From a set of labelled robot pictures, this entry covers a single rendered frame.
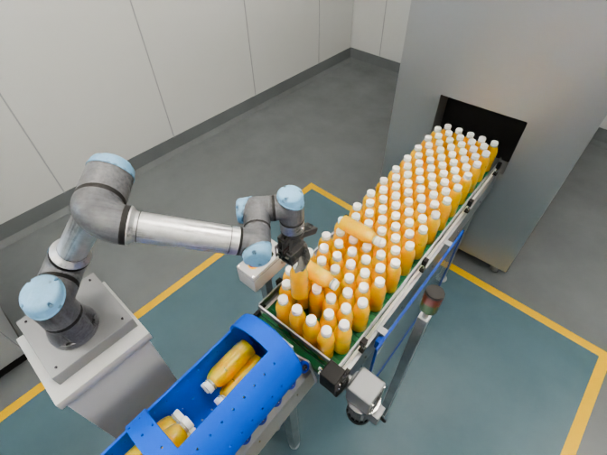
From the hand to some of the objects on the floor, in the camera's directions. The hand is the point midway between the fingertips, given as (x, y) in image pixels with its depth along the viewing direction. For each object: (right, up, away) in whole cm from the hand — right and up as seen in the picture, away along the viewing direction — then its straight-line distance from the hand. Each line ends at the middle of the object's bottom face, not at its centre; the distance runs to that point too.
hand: (298, 264), depth 131 cm
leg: (-3, -106, +74) cm, 130 cm away
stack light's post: (+48, -94, +85) cm, 135 cm away
